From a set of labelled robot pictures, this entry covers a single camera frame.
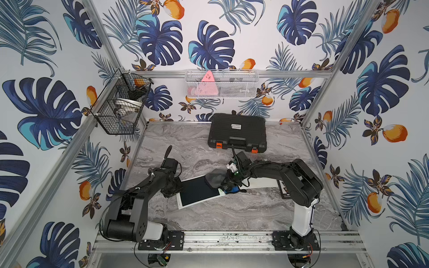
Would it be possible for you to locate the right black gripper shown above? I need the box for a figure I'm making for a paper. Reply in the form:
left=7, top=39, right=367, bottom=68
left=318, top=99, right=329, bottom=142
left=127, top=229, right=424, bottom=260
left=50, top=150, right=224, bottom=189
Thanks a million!
left=218, top=168, right=244, bottom=186

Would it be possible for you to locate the white mesh wall basket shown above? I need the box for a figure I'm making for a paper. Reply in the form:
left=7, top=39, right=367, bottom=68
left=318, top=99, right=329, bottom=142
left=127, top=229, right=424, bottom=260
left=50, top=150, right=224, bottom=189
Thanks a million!
left=184, top=70, right=259, bottom=99

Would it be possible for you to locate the pink triangular card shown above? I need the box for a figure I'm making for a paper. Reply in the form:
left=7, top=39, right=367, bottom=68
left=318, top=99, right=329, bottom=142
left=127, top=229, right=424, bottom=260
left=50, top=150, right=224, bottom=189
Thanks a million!
left=196, top=70, right=219, bottom=97

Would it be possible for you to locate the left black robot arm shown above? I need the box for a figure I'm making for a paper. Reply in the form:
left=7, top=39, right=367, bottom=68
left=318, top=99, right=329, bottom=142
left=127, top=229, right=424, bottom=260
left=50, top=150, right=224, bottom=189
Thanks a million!
left=99, top=145, right=183, bottom=250

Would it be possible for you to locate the black wire basket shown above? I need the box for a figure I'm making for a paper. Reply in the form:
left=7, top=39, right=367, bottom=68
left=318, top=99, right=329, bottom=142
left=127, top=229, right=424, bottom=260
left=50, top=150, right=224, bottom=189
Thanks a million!
left=90, top=69, right=154, bottom=135

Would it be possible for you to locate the black plastic tool case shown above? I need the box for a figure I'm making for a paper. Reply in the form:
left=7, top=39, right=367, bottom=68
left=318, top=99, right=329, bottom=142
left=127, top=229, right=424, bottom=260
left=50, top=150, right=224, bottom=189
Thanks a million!
left=207, top=113, right=267, bottom=154

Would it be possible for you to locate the blue grey microfibre cloth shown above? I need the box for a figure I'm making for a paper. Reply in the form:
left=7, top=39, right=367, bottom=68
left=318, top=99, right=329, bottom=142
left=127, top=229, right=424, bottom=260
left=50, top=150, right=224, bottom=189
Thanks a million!
left=204, top=169, right=247, bottom=194

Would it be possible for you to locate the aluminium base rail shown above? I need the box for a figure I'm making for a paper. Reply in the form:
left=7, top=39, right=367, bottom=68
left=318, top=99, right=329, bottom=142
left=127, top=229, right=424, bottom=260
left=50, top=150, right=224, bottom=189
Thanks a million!
left=93, top=231, right=366, bottom=254

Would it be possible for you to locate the white drawing tablet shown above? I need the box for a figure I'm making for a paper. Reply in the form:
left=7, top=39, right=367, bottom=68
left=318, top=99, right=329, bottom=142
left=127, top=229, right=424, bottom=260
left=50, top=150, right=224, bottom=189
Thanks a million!
left=177, top=175, right=225, bottom=209
left=249, top=178, right=278, bottom=189

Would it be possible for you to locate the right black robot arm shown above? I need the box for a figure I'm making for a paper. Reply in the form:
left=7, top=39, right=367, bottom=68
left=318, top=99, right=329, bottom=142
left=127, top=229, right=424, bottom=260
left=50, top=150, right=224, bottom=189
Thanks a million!
left=219, top=152, right=324, bottom=252

